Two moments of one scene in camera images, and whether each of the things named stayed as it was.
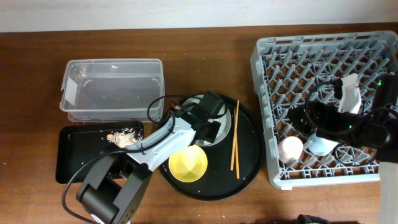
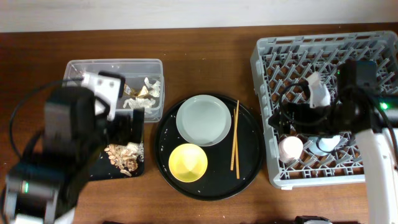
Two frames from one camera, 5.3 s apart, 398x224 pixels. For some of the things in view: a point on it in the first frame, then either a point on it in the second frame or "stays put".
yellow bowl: x=188 y=165 stays put
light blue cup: x=319 y=146 stays put
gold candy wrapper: x=175 y=104 to x=142 y=92
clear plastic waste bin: x=113 y=89 stays put
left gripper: x=212 y=134 to x=122 y=134
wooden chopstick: x=237 y=154 stays put
